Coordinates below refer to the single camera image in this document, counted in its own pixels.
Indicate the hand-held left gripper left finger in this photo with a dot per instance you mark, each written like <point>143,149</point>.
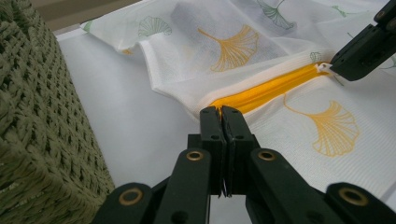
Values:
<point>214,137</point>

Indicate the white leaf-print mesh laundry bag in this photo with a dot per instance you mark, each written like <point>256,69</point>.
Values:
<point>280,137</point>

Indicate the white board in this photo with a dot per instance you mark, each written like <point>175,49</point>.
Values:
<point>130,102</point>

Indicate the green woven basket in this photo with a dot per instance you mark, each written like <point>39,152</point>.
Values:
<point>40,124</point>

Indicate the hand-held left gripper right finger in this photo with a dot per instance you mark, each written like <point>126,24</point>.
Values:
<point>238,137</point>

